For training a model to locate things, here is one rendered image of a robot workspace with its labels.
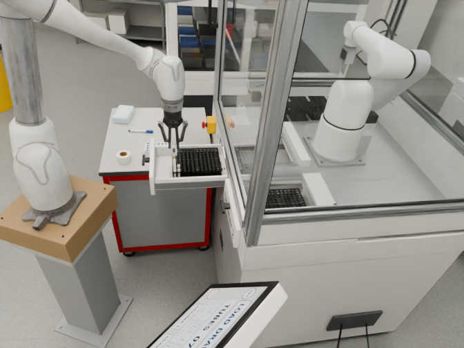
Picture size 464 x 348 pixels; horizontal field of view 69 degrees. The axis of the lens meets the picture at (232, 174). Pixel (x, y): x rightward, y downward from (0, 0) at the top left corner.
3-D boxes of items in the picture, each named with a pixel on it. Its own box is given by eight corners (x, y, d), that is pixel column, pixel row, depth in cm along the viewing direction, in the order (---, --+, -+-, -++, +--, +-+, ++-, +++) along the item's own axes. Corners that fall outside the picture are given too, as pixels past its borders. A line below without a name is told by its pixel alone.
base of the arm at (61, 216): (14, 229, 125) (7, 219, 121) (45, 188, 141) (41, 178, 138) (61, 235, 124) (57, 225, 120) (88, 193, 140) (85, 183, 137)
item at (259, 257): (242, 271, 127) (246, 246, 117) (211, 122, 202) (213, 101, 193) (463, 250, 143) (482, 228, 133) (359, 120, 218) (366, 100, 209)
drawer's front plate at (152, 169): (150, 195, 150) (148, 177, 143) (152, 155, 171) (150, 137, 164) (155, 195, 150) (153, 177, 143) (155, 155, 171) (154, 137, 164)
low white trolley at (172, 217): (119, 262, 216) (98, 172, 167) (126, 195, 263) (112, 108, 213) (210, 255, 226) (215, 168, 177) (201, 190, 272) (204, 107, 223)
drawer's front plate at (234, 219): (233, 248, 132) (236, 230, 125) (223, 196, 153) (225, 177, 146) (238, 248, 132) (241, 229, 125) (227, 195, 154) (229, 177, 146)
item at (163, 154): (155, 190, 150) (154, 180, 146) (155, 155, 169) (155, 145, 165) (243, 186, 157) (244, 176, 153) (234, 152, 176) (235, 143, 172)
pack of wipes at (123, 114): (128, 124, 201) (127, 118, 198) (112, 123, 200) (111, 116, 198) (135, 112, 212) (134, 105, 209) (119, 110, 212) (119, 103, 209)
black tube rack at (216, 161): (172, 183, 154) (172, 172, 150) (172, 159, 167) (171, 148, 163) (221, 181, 158) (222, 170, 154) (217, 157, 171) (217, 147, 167)
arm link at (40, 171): (31, 217, 122) (7, 170, 108) (24, 187, 133) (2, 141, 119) (78, 202, 129) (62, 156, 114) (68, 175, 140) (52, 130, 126)
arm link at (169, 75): (189, 99, 136) (177, 85, 144) (190, 61, 126) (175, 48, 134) (163, 103, 131) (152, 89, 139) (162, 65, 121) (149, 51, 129)
